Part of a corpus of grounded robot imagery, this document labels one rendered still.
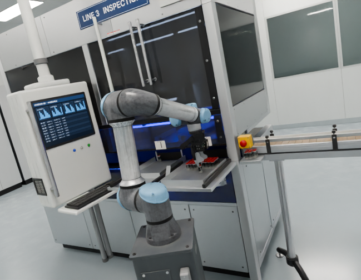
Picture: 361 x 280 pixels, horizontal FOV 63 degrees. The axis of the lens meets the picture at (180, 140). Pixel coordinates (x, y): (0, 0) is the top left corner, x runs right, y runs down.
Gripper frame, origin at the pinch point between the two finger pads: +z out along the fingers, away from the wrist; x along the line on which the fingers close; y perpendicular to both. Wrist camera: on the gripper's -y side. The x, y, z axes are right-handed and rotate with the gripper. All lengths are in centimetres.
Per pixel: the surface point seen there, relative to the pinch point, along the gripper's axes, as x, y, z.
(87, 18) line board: 17, -72, -102
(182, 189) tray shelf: -21.8, -0.2, 5.9
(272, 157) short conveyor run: 29.2, 35.3, 7.5
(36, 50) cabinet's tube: -15, -90, -85
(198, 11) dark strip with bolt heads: 19, 9, -84
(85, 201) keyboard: -31, -65, 11
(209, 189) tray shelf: -21.7, 15.1, 5.8
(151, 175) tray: -8.0, -29.1, 3.6
